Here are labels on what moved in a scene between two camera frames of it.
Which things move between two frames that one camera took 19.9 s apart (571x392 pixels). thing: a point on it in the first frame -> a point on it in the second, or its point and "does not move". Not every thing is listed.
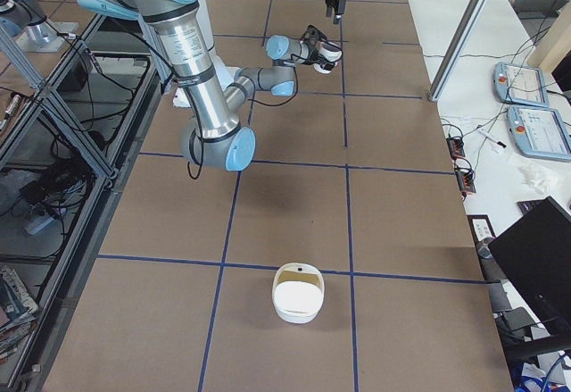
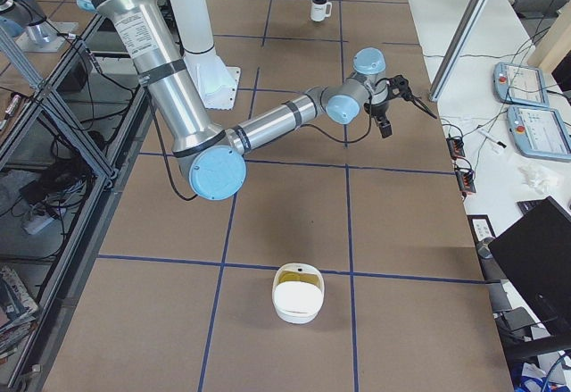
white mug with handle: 330,54 -> 320,8
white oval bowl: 298,292 does not move
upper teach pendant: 520,85 does not move
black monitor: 535,251 does not move
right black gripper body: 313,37 -> 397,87
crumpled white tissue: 537,179 does not move
